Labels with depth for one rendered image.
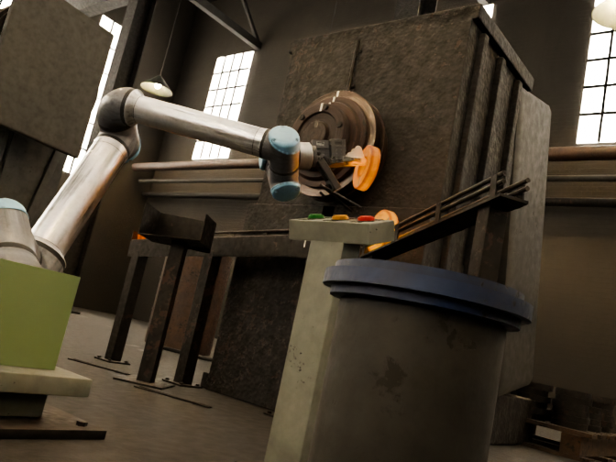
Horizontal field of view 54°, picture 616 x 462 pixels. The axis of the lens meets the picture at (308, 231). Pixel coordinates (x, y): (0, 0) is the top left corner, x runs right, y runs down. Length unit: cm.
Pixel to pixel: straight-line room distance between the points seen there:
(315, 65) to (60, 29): 235
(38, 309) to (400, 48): 189
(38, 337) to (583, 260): 750
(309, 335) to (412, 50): 162
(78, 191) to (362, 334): 119
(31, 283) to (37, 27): 343
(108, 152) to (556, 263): 712
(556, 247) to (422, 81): 611
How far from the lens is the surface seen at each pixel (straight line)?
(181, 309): 516
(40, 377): 139
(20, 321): 144
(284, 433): 142
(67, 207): 182
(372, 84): 274
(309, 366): 139
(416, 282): 80
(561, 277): 840
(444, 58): 261
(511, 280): 300
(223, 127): 180
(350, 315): 88
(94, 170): 191
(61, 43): 482
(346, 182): 240
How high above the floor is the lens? 30
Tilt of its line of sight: 10 degrees up
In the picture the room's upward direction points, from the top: 12 degrees clockwise
